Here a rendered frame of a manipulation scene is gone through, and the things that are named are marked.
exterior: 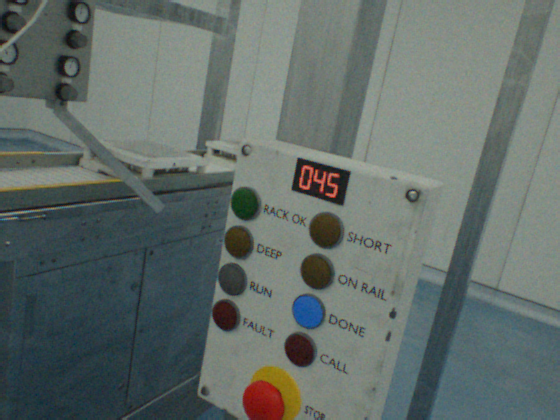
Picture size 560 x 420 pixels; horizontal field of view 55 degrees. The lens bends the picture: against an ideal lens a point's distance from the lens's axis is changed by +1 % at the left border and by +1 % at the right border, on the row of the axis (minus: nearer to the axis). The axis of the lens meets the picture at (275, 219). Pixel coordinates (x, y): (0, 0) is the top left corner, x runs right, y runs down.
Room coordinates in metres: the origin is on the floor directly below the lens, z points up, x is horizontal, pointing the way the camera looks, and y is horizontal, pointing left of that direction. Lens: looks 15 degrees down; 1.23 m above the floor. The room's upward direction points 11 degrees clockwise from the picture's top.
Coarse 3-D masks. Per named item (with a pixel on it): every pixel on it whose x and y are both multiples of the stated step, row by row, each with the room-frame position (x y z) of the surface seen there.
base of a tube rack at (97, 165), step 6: (84, 162) 1.40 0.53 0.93; (90, 162) 1.39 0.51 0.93; (96, 162) 1.38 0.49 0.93; (102, 162) 1.40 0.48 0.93; (90, 168) 1.38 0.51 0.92; (96, 168) 1.37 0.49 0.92; (102, 168) 1.36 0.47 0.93; (108, 168) 1.35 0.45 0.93; (108, 174) 1.37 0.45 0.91; (114, 174) 1.35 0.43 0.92; (138, 174) 1.34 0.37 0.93; (168, 174) 1.41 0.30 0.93; (174, 174) 1.42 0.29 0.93; (180, 174) 1.44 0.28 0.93
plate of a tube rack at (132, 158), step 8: (104, 144) 1.41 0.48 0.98; (112, 152) 1.35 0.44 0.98; (120, 152) 1.34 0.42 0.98; (128, 152) 1.36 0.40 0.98; (120, 160) 1.33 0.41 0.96; (128, 160) 1.32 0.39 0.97; (136, 160) 1.31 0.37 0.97; (144, 160) 1.30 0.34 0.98; (152, 160) 1.32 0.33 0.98; (160, 160) 1.34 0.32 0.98; (168, 160) 1.36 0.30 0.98; (176, 160) 1.38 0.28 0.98; (184, 160) 1.41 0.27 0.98; (192, 160) 1.43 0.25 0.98; (200, 160) 1.46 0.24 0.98; (208, 160) 1.49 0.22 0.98; (152, 168) 1.30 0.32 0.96; (160, 168) 1.33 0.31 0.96
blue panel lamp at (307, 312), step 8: (296, 304) 0.42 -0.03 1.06; (304, 304) 0.41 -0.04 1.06; (312, 304) 0.41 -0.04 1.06; (296, 312) 0.42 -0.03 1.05; (304, 312) 0.41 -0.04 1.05; (312, 312) 0.41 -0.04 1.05; (320, 312) 0.41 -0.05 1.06; (296, 320) 0.42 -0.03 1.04; (304, 320) 0.41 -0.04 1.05; (312, 320) 0.41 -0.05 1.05; (320, 320) 0.41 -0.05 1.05
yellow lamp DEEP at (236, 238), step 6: (234, 228) 0.46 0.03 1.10; (240, 228) 0.45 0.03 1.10; (228, 234) 0.46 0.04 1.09; (234, 234) 0.45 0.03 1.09; (240, 234) 0.45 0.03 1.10; (246, 234) 0.45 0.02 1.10; (228, 240) 0.45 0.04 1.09; (234, 240) 0.45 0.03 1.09; (240, 240) 0.45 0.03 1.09; (246, 240) 0.45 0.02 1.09; (228, 246) 0.45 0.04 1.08; (234, 246) 0.45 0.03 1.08; (240, 246) 0.45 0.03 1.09; (246, 246) 0.45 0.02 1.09; (234, 252) 0.45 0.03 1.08; (240, 252) 0.45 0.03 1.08; (246, 252) 0.45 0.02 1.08
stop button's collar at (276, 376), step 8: (264, 368) 0.43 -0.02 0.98; (272, 368) 0.43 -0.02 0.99; (280, 368) 0.43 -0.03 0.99; (256, 376) 0.43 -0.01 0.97; (264, 376) 0.43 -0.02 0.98; (272, 376) 0.43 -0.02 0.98; (280, 376) 0.42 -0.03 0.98; (288, 376) 0.42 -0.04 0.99; (272, 384) 0.43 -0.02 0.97; (280, 384) 0.42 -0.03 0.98; (288, 384) 0.42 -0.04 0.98; (296, 384) 0.42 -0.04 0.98; (288, 392) 0.42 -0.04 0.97; (296, 392) 0.41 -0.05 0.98; (288, 400) 0.42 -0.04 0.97; (296, 400) 0.41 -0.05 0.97; (288, 408) 0.42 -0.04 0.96; (296, 408) 0.41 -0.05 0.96; (312, 408) 0.41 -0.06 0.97; (288, 416) 0.42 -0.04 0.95
